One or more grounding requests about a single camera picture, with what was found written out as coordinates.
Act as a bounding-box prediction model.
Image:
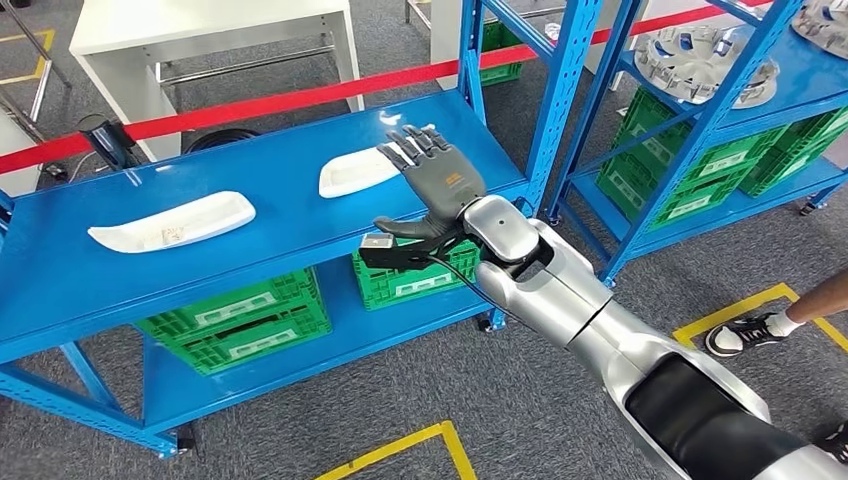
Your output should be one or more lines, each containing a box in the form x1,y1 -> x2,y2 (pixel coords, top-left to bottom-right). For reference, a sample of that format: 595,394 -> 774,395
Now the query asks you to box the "round black post base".
184,127 -> 262,155

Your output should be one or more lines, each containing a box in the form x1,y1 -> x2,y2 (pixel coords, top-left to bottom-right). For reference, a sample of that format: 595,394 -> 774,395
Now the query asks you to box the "steel leg table frame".
0,0 -> 73,127

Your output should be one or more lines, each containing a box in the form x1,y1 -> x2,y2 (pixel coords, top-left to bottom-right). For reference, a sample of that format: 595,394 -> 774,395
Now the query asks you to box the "white shell part with handwriting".
87,190 -> 258,255

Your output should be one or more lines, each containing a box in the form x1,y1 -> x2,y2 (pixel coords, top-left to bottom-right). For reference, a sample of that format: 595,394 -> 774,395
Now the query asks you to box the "black and white sneaker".
814,423 -> 848,465
704,311 -> 806,359

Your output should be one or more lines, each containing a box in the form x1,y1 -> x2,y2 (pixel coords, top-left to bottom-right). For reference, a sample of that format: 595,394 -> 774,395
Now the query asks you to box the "black barrier post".
76,113 -> 142,172

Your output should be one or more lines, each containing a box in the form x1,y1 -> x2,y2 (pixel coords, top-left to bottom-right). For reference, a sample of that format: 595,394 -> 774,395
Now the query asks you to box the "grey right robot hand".
372,123 -> 489,242

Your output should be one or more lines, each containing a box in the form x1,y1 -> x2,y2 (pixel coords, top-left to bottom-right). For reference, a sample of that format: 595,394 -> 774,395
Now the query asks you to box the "yellow floor tape square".
672,282 -> 848,356
314,420 -> 478,480

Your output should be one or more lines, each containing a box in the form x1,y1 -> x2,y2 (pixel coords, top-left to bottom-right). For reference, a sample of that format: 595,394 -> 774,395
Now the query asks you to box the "person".
704,268 -> 848,465

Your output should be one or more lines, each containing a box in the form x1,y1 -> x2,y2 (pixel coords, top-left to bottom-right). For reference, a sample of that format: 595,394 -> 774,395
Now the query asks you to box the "red barrier belt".
0,0 -> 773,177

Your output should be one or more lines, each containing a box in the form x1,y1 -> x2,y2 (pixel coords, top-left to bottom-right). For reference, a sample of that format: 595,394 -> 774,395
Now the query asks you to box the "white plastic shell part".
317,123 -> 439,200

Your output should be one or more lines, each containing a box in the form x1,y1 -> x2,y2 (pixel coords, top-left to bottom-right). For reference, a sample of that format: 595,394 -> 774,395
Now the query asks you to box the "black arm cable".
423,254 -> 517,319

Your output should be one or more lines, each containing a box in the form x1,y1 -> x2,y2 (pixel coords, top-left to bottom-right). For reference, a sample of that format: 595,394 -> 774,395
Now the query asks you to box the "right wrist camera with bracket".
358,231 -> 465,272

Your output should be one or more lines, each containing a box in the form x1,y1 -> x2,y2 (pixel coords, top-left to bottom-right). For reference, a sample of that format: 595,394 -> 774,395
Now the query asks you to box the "silver wheel hubcap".
791,0 -> 848,60
634,25 -> 782,111

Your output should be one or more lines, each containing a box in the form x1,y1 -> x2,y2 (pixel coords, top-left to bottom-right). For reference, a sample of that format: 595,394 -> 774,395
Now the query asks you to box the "blue metal shelf rack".
0,0 -> 604,460
546,0 -> 848,287

